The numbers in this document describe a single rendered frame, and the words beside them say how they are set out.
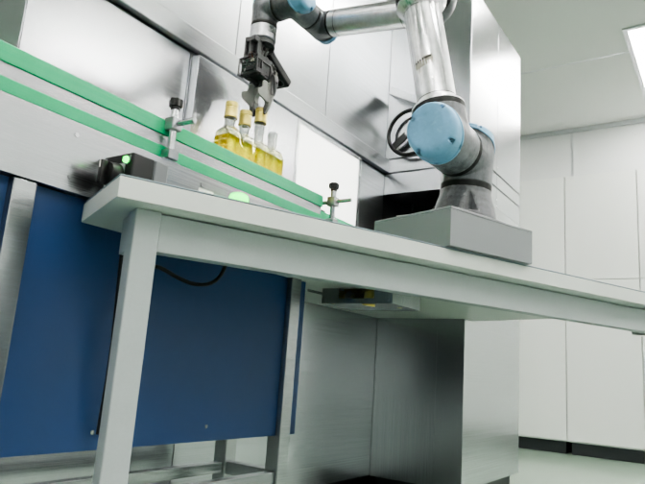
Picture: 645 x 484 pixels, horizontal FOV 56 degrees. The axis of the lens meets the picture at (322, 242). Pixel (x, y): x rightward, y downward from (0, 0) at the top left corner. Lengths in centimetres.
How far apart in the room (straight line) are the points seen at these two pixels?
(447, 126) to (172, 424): 81
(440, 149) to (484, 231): 19
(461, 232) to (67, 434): 81
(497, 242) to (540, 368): 383
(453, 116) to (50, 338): 86
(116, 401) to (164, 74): 101
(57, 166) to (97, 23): 60
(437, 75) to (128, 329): 84
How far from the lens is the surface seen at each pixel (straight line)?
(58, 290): 112
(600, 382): 505
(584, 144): 590
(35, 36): 153
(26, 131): 109
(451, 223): 124
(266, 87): 175
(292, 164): 205
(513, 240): 137
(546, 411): 513
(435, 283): 128
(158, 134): 128
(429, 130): 131
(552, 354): 512
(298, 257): 108
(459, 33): 279
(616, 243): 514
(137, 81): 167
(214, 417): 138
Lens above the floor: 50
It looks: 12 degrees up
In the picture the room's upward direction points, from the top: 4 degrees clockwise
